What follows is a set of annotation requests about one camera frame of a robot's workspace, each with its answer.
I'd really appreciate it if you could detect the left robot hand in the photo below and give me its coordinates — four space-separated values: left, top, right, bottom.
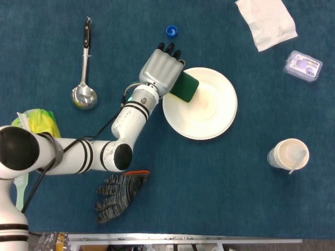
138 41 186 99

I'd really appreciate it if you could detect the green yellow sponge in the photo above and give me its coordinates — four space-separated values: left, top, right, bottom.
169 71 199 104

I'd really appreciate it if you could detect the blue bottle cap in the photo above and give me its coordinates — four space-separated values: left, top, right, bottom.
165 25 179 39

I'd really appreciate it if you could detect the white round plate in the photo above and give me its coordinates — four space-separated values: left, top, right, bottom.
162 67 239 141

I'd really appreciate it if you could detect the white paper napkin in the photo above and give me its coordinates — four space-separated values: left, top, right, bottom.
234 0 298 53

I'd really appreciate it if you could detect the yellow green tissue pack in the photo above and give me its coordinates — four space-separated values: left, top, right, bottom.
10 108 61 138

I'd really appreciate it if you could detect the grey striped work glove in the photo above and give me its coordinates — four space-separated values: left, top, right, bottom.
93 169 151 224

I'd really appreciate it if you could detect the clear box purple label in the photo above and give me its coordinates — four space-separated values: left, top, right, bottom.
283 50 323 84

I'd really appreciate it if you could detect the white tissue sheet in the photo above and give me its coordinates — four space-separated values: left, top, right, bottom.
16 111 32 130

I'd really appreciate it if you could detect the white cup with spoon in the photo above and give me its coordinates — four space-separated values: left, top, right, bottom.
267 138 310 170

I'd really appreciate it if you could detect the translucent plastic spoon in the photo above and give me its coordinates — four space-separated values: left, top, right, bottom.
288 150 307 175

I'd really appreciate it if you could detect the pale green scrub brush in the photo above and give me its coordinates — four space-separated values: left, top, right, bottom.
14 174 29 212

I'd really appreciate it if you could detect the crumpled clear plastic bag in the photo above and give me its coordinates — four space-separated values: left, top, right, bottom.
33 231 69 251

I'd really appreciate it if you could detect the steel ladle black handle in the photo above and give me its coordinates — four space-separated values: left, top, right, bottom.
71 16 99 110

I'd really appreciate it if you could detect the aluminium table edge rail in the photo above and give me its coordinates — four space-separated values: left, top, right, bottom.
68 233 303 246

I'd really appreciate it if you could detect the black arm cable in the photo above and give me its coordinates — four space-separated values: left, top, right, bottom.
20 83 139 214

